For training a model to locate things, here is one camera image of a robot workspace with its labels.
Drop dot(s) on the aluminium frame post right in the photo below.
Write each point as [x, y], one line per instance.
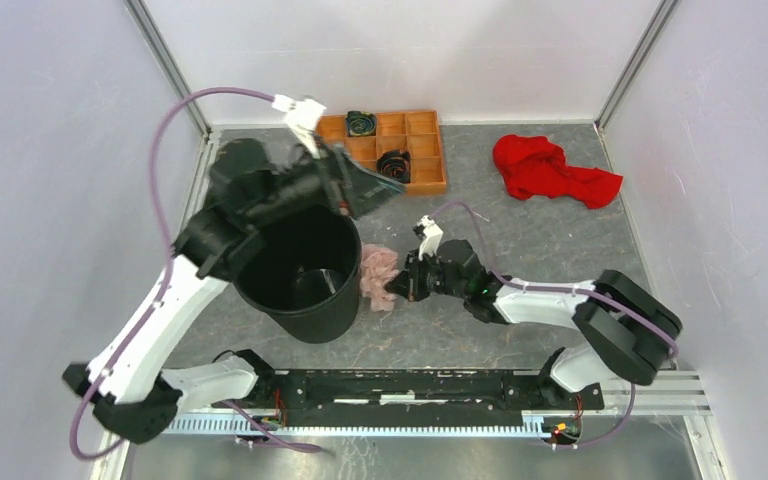
[651, 34]

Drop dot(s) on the pink plastic trash bag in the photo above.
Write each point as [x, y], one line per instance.
[378, 267]

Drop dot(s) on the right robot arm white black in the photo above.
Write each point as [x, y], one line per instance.
[627, 332]

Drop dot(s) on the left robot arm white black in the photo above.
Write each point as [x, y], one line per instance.
[128, 387]

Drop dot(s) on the red cloth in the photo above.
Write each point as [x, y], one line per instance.
[535, 166]

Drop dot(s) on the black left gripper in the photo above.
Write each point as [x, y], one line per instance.
[349, 185]

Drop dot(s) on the black plastic trash bin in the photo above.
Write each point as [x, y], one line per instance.
[307, 276]

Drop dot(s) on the aluminium frame post left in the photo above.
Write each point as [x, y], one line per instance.
[151, 33]

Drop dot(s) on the aluminium frame post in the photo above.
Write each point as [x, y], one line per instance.
[651, 34]
[151, 33]

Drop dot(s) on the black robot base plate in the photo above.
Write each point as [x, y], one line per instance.
[382, 398]

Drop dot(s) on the orange wooden compartment tray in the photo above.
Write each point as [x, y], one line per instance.
[416, 131]

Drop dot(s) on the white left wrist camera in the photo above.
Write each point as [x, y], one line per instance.
[301, 117]

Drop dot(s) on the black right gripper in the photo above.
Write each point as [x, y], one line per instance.
[408, 282]

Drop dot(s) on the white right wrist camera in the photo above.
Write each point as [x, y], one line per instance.
[430, 236]

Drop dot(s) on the rolled black belt orange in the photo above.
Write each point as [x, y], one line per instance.
[395, 164]

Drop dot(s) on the slotted white cable duct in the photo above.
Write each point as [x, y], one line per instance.
[234, 424]

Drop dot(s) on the rolled dark belt green yellow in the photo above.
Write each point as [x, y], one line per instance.
[360, 123]

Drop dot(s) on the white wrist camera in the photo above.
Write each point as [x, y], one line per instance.
[430, 236]
[301, 117]

